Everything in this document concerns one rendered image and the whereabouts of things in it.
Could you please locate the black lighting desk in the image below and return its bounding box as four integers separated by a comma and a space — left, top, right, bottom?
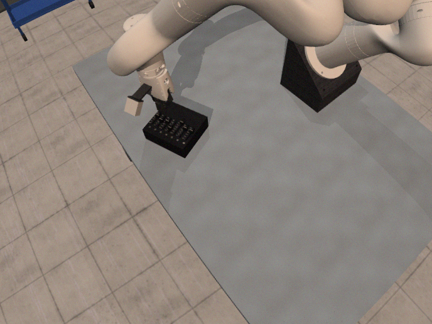
143, 102, 208, 158

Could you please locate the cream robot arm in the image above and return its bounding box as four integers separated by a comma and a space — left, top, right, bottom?
107, 0, 432, 79

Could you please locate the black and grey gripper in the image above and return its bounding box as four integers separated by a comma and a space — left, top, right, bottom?
138, 69, 175, 112

